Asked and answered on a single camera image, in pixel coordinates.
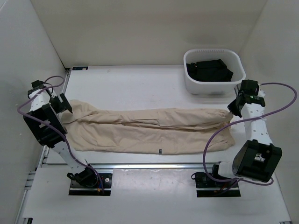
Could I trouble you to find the beige trousers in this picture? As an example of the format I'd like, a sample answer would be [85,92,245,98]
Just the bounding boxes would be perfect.
[61,100,235,155]

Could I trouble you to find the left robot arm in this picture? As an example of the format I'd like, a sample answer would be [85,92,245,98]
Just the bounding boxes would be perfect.
[23,86,99,188]

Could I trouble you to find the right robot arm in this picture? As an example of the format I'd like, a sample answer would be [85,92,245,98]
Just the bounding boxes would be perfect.
[210,93,282,187]

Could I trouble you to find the black folded trousers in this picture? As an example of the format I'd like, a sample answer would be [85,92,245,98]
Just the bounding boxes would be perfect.
[186,59,234,82]

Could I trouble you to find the white plastic basket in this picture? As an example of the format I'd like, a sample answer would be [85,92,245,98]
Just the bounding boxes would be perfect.
[183,49,246,95]

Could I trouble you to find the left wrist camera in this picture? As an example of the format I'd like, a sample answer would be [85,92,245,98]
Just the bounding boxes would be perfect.
[27,80,46,98]

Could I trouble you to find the aluminium front rail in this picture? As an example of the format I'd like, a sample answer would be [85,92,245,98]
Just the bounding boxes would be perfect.
[92,163,204,170]

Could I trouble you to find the aluminium rail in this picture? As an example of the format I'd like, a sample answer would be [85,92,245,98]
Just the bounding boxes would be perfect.
[14,68,71,224]
[92,163,204,170]

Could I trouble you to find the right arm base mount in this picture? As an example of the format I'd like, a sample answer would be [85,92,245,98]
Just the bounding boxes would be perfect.
[191,172,241,198]

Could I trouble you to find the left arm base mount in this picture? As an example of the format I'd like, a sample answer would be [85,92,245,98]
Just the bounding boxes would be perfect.
[67,170,113,196]

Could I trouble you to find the aluminium left rail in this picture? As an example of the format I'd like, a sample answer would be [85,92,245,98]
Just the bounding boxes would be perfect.
[14,68,71,224]

